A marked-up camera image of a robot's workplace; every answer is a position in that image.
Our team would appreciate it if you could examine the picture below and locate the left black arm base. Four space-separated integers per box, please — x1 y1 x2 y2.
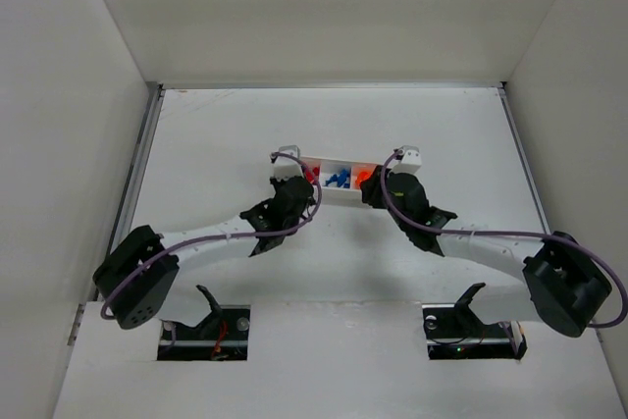
157 285 251 362

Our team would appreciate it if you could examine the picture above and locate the white three-compartment tray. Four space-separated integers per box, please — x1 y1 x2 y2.
301 156 377 206

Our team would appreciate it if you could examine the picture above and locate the large orange round lego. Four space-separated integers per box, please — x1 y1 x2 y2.
355 170 373 188

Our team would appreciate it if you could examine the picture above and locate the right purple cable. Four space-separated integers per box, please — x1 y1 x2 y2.
380 147 628 330

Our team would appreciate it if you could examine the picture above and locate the right metal rail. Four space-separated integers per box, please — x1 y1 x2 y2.
497 82 550 234

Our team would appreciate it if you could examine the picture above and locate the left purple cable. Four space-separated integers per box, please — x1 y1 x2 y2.
100 151 324 320

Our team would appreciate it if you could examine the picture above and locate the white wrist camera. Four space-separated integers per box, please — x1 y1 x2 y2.
392 145 422 175
271 145 303 182

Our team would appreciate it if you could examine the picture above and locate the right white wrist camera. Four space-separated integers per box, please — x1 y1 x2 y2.
392 145 422 175

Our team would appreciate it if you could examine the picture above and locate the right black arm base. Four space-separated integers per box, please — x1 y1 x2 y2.
422 283 528 361

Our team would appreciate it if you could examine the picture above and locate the large blue round lego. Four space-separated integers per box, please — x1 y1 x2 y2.
325 169 350 188

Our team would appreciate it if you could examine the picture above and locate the left metal rail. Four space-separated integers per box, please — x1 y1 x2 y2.
95 83 164 302

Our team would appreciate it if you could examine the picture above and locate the metal rail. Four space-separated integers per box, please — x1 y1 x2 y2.
95 83 164 302
497 82 550 234

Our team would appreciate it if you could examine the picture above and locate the large red round lego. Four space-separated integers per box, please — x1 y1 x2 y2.
304 167 320 183

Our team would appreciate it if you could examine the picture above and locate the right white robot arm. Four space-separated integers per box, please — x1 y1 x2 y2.
359 166 627 338

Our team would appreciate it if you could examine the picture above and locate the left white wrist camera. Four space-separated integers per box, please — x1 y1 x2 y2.
271 145 303 182

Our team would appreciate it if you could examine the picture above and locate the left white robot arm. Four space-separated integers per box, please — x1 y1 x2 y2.
92 177 322 330

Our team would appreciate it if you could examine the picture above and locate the purple cable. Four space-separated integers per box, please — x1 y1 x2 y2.
100 151 324 320
380 147 628 330

